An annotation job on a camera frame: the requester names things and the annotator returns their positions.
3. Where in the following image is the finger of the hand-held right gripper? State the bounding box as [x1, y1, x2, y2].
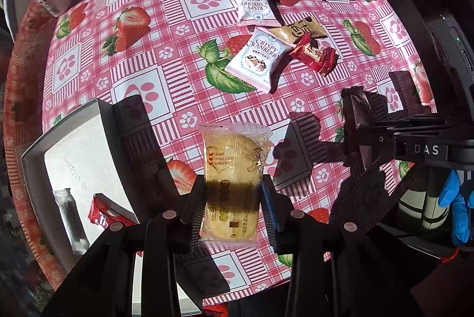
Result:
[341, 87, 397, 170]

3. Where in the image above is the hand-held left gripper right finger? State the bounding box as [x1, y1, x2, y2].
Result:
[260, 179, 423, 317]

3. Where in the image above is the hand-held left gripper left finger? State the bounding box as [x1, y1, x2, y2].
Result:
[41, 178, 206, 317]

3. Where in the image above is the clear-wrapped yellow biscuit packet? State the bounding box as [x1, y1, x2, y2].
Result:
[198, 122, 274, 254]

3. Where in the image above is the pink white cracker packet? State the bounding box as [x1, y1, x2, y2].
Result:
[233, 0, 283, 26]
[224, 26, 293, 94]

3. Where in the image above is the white box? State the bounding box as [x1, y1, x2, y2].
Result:
[20, 98, 202, 314]

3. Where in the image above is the person's right hand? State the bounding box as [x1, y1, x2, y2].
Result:
[438, 170, 474, 248]

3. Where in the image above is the red white snack packet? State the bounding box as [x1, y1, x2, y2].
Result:
[88, 193, 138, 229]

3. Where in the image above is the black device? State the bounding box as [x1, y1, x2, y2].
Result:
[424, 14, 474, 90]

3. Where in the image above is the tan yellow snack packet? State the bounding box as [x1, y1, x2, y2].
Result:
[270, 14, 327, 46]

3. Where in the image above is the silver clear snack packet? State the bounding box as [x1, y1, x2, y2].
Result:
[52, 187, 90, 255]

